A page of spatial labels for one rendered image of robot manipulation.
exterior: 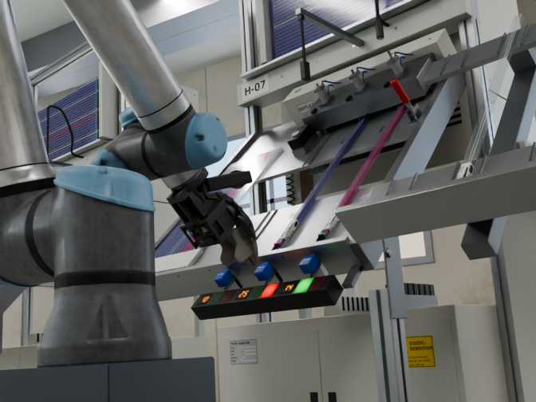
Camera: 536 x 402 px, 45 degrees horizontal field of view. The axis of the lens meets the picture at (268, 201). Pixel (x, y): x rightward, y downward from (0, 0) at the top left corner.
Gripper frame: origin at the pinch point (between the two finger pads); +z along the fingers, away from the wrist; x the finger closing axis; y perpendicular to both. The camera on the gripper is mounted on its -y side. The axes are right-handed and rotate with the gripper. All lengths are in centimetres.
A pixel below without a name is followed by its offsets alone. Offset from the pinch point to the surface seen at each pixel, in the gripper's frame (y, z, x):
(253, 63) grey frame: -91, -13, -49
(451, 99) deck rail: -58, 6, 21
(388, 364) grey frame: 10.4, 18.2, 23.6
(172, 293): -2.4, 7.0, -31.9
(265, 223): -17.8, 3.8, -10.6
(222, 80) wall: -345, 44, -289
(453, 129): -74, 21, 10
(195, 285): -2.4, 6.1, -23.3
